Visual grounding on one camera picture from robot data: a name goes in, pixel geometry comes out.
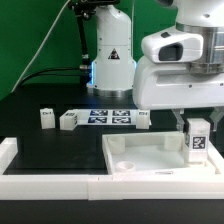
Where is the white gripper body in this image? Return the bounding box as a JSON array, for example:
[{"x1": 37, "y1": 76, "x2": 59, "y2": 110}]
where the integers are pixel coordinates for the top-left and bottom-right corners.
[{"x1": 133, "y1": 56, "x2": 224, "y2": 110}]

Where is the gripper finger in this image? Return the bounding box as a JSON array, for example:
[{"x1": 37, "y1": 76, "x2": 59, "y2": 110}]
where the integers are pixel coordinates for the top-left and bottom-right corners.
[
  {"x1": 172, "y1": 109, "x2": 185, "y2": 132},
  {"x1": 210, "y1": 107, "x2": 224, "y2": 131}
]

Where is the white square tabletop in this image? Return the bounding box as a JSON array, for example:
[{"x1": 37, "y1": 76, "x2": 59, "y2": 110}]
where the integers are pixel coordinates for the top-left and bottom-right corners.
[{"x1": 102, "y1": 132, "x2": 216, "y2": 176}]

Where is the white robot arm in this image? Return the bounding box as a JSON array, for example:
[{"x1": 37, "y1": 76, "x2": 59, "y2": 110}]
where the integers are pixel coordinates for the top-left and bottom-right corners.
[{"x1": 87, "y1": 0, "x2": 224, "y2": 122}]

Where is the white sheet with tags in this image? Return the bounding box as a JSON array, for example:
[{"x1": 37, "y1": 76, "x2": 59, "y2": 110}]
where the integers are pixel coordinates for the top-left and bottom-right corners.
[{"x1": 66, "y1": 109, "x2": 137, "y2": 125}]

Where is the white U-shaped fence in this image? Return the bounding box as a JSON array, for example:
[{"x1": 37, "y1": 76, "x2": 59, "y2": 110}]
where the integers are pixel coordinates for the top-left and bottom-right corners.
[{"x1": 0, "y1": 138, "x2": 224, "y2": 200}]

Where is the black cable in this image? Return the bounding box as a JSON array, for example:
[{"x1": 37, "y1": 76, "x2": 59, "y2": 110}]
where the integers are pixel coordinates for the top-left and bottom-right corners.
[{"x1": 19, "y1": 66, "x2": 84, "y2": 86}]

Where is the white cable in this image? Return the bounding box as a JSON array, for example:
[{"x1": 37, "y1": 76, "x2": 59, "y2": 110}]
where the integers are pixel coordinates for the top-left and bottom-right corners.
[{"x1": 10, "y1": 0, "x2": 73, "y2": 94}]

